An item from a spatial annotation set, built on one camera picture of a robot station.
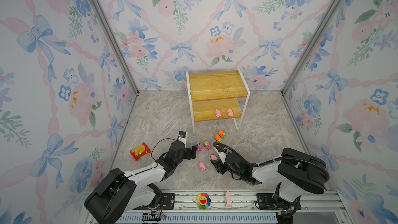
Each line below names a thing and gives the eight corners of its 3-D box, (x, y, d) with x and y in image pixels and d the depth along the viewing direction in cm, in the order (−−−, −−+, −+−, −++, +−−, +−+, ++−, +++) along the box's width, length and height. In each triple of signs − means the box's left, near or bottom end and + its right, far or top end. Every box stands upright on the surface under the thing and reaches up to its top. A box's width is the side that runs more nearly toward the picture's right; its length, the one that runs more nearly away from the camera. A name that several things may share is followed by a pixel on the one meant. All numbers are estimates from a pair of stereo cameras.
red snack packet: (136, 161, 88) (134, 159, 86) (131, 153, 91) (129, 151, 89) (151, 151, 92) (149, 149, 89) (146, 143, 95) (144, 141, 93)
